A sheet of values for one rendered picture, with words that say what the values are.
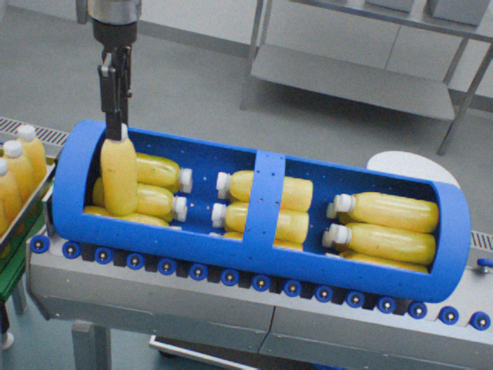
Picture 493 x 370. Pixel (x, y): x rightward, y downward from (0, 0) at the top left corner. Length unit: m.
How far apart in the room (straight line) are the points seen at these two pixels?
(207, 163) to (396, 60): 3.34
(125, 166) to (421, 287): 0.68
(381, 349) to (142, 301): 0.60
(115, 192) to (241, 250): 0.29
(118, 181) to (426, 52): 3.66
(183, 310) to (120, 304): 0.16
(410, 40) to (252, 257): 3.51
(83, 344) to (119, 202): 0.57
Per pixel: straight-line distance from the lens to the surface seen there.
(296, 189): 1.08
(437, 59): 4.48
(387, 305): 1.23
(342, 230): 1.11
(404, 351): 1.33
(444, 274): 1.13
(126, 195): 1.08
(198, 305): 1.23
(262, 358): 2.03
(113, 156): 1.02
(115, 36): 0.89
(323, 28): 4.34
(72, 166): 1.07
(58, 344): 2.23
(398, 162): 1.59
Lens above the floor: 1.85
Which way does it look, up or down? 38 degrees down
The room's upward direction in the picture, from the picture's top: 11 degrees clockwise
